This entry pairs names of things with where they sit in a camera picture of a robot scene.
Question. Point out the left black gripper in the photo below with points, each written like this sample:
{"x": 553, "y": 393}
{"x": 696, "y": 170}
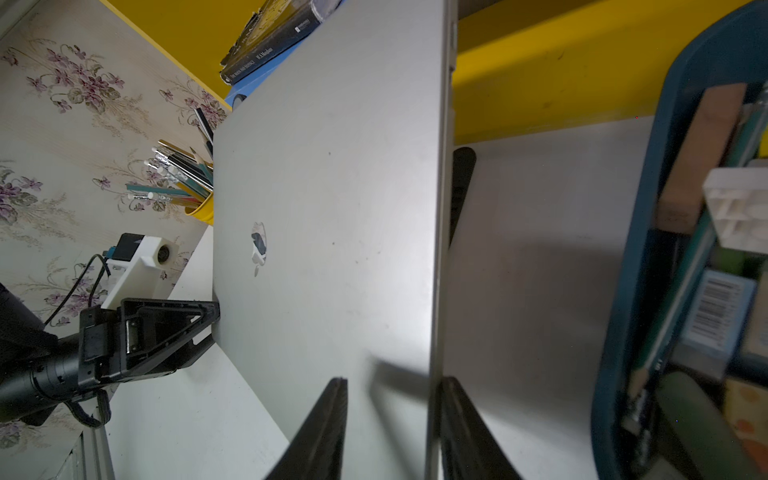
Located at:
{"x": 157, "y": 337}

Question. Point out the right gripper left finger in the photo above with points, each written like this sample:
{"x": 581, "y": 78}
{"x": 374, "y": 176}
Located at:
{"x": 316, "y": 451}

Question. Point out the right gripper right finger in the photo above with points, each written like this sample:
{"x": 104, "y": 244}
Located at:
{"x": 469, "y": 450}

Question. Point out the silver laptop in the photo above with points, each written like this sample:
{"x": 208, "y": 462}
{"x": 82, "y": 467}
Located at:
{"x": 331, "y": 227}

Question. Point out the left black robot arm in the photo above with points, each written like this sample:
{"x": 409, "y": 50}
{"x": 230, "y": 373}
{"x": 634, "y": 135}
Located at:
{"x": 39, "y": 371}

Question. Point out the yellow pencil cup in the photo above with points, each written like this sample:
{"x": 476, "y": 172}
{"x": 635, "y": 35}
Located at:
{"x": 203, "y": 212}

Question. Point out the pencils bundle in cup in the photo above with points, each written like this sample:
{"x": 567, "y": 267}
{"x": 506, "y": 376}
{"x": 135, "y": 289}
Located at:
{"x": 188, "y": 176}

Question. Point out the black book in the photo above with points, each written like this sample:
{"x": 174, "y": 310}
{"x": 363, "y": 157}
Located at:
{"x": 277, "y": 26}

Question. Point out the teal storage tray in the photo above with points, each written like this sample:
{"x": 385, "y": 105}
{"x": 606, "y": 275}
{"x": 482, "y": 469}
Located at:
{"x": 659, "y": 272}

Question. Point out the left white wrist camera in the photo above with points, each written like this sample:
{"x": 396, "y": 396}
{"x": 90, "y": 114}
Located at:
{"x": 140, "y": 268}

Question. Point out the aluminium frame rail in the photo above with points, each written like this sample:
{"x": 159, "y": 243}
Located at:
{"x": 90, "y": 458}

